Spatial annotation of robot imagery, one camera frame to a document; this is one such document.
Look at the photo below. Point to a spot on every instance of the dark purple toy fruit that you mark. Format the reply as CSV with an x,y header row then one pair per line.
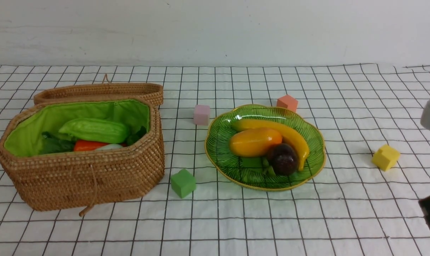
x,y
280,160

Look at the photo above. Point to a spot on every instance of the yellow toy banana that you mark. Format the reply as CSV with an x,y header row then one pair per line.
x,y
290,136

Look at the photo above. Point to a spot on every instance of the orange toy mango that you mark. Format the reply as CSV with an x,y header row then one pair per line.
x,y
254,142

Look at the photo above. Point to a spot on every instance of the green toy cucumber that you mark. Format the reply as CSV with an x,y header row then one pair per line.
x,y
94,129

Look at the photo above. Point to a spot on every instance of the orange toy carrot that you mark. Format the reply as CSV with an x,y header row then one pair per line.
x,y
84,145

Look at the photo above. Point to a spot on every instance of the white toy radish green leaves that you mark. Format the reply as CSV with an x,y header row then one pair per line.
x,y
52,144

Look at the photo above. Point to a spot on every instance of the yellow foam cube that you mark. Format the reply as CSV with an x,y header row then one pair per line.
x,y
385,157

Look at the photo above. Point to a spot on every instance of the white grid tablecloth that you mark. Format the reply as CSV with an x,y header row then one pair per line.
x,y
352,208

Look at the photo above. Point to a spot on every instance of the orange foam cube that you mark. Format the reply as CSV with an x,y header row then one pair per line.
x,y
287,102

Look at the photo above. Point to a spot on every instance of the green glass leaf plate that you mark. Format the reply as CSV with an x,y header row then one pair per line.
x,y
249,172

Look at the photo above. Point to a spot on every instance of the pink foam cube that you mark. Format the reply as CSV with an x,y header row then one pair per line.
x,y
201,115

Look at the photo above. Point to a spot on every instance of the green foam cube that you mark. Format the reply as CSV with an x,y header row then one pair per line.
x,y
183,183

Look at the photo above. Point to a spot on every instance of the woven wicker basket lid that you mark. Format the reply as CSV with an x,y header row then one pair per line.
x,y
151,92

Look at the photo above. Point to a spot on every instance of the woven wicker basket green lining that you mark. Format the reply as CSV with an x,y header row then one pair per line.
x,y
82,179

